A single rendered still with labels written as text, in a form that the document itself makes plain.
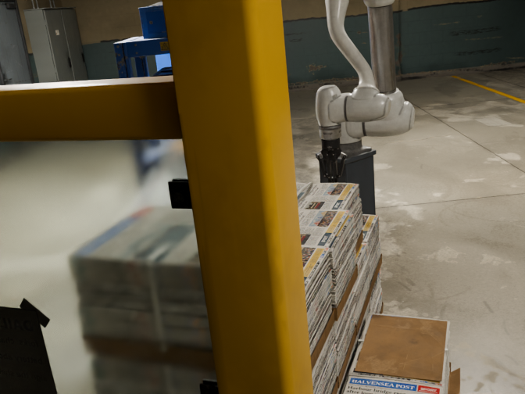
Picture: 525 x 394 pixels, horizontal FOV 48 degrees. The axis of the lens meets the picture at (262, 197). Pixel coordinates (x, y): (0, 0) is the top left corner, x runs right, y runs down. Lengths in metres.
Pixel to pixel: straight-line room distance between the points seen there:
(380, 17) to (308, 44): 8.88
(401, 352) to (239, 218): 1.46
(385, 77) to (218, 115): 2.09
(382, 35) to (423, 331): 1.22
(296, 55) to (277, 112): 10.83
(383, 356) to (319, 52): 9.77
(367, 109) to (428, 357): 0.93
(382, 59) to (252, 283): 2.06
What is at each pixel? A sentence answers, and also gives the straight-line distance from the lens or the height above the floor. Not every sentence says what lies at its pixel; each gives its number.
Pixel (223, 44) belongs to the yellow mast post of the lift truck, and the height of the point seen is 1.68.
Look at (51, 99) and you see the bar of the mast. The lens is 0.68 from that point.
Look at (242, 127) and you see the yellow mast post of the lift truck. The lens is 0.55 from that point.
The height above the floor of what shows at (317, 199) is 1.06.
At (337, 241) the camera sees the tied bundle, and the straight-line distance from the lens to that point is 1.66.
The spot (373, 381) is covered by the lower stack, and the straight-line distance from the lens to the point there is 1.88.
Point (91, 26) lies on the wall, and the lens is 11.70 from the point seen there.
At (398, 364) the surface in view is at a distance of 1.95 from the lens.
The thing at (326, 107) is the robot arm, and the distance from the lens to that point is 2.32.
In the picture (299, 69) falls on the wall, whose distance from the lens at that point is 11.44.
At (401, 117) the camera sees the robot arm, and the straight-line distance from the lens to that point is 2.65.
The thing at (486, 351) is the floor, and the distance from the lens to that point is 3.13.
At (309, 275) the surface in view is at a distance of 1.46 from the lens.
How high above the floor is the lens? 1.72
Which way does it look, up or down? 19 degrees down
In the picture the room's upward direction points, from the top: 6 degrees counter-clockwise
